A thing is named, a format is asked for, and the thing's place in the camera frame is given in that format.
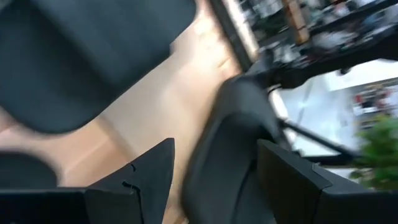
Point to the black rubber slide sandal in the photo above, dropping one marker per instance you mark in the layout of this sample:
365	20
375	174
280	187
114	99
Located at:
25	171
224	161
77	56

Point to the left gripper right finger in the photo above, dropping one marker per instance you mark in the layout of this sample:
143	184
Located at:
311	199

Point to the green leafy plant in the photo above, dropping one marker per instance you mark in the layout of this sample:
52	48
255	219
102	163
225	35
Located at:
379	155

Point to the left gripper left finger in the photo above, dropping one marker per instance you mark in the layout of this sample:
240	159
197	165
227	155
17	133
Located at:
124	199

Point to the wooden beam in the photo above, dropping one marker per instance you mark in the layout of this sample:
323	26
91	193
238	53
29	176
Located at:
295	21

